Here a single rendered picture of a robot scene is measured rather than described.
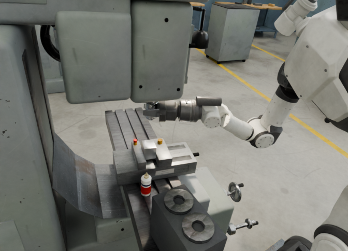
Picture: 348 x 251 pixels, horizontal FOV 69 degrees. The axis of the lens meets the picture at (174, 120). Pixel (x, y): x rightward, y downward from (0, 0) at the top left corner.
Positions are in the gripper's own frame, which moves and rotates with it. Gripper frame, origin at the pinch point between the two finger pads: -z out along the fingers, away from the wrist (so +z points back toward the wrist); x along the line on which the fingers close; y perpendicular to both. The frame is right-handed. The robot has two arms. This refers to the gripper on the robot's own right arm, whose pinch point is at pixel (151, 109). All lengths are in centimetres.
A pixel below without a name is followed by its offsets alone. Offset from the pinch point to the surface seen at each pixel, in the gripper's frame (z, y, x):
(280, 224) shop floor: 107, 125, -40
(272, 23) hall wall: 394, 100, -806
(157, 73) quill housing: 1.7, -18.5, 10.0
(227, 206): 39, 52, 3
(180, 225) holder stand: 9.7, 13.0, 41.3
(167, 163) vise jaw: 7.6, 22.9, 4.6
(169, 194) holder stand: 6.6, 11.7, 31.7
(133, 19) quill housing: -5.4, -34.5, 11.6
